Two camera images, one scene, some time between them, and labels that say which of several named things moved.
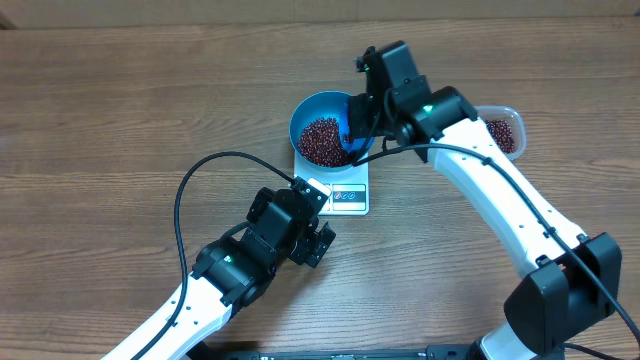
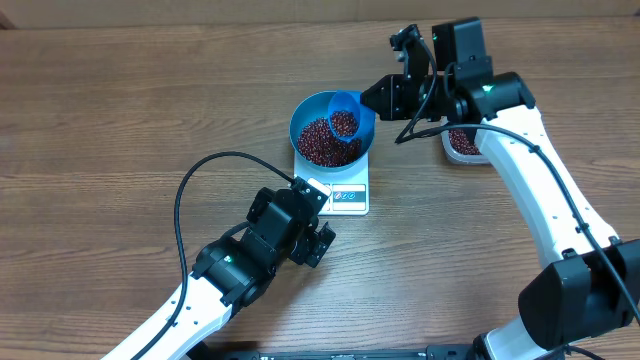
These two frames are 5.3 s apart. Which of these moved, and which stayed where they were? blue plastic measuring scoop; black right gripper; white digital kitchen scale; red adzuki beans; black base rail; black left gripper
Moved: black right gripper; blue plastic measuring scoop
Stayed: red adzuki beans; black left gripper; black base rail; white digital kitchen scale
